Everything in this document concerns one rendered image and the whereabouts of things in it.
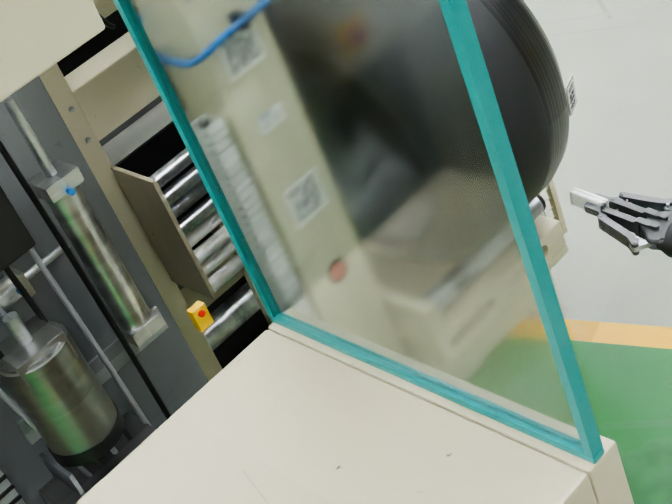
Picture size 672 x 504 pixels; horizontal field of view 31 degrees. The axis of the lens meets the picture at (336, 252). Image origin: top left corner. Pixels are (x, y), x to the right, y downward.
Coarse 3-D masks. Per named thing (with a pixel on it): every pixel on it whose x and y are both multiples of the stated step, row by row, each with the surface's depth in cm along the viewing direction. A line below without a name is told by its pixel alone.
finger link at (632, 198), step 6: (624, 192) 203; (624, 198) 203; (630, 198) 202; (636, 198) 201; (642, 198) 201; (648, 198) 201; (654, 198) 200; (660, 198) 200; (666, 198) 200; (636, 204) 202; (642, 204) 201; (648, 204) 201; (654, 204) 200; (660, 204) 199; (660, 210) 200
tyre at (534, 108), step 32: (480, 0) 196; (512, 0) 198; (480, 32) 194; (512, 32) 196; (544, 32) 205; (512, 64) 196; (544, 64) 200; (512, 96) 196; (544, 96) 200; (512, 128) 197; (544, 128) 203; (544, 160) 207
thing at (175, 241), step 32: (128, 160) 238; (160, 160) 243; (128, 192) 238; (160, 192) 227; (192, 192) 235; (160, 224) 237; (192, 224) 235; (160, 256) 248; (192, 256) 236; (224, 256) 243; (192, 288) 247
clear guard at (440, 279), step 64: (128, 0) 138; (192, 0) 127; (256, 0) 118; (320, 0) 111; (384, 0) 104; (448, 0) 97; (192, 64) 137; (256, 64) 126; (320, 64) 118; (384, 64) 110; (448, 64) 103; (192, 128) 147; (256, 128) 136; (320, 128) 126; (384, 128) 117; (448, 128) 109; (256, 192) 146; (320, 192) 135; (384, 192) 125; (448, 192) 116; (512, 192) 108; (256, 256) 158; (320, 256) 145; (384, 256) 134; (448, 256) 124; (512, 256) 115; (320, 320) 157; (384, 320) 144; (448, 320) 132; (512, 320) 123; (448, 384) 143; (512, 384) 131; (576, 384) 122; (576, 448) 130
